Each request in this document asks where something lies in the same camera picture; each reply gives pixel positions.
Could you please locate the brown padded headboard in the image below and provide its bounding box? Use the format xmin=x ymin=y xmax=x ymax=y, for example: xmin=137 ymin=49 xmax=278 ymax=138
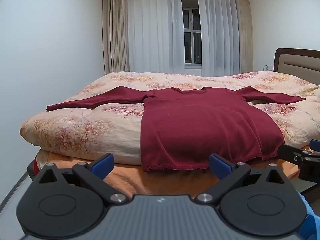
xmin=273 ymin=47 xmax=320 ymax=85

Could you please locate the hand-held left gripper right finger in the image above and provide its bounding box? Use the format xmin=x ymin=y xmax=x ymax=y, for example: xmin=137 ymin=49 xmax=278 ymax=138
xmin=194 ymin=153 xmax=292 ymax=205

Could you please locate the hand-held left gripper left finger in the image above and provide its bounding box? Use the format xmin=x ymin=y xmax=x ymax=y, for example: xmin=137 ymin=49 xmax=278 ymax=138
xmin=34 ymin=152 xmax=130 ymax=207

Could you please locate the maroon sweater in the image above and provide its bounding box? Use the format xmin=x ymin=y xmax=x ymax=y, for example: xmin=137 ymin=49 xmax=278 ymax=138
xmin=46 ymin=86 xmax=307 ymax=172

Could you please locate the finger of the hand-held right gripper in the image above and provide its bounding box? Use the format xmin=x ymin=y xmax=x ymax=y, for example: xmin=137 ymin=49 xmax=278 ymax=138
xmin=309 ymin=139 xmax=320 ymax=153
xmin=277 ymin=144 xmax=320 ymax=180

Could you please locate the floral blanket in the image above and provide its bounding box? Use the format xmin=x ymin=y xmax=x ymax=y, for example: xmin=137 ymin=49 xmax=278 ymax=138
xmin=20 ymin=70 xmax=320 ymax=167

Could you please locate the white-framed window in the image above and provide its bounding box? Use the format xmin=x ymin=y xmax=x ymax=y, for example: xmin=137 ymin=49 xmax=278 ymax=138
xmin=180 ymin=0 xmax=202 ymax=68

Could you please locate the person's blue clothing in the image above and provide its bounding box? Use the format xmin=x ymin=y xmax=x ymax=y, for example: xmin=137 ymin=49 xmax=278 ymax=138
xmin=297 ymin=192 xmax=320 ymax=240

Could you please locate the beige drape curtain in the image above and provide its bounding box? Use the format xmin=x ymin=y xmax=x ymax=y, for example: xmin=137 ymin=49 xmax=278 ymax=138
xmin=102 ymin=0 xmax=130 ymax=75
xmin=234 ymin=0 xmax=254 ymax=76

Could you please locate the white sheer curtain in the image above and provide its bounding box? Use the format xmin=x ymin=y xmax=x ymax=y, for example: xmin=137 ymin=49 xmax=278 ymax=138
xmin=124 ymin=0 xmax=185 ymax=73
xmin=197 ymin=0 xmax=242 ymax=77

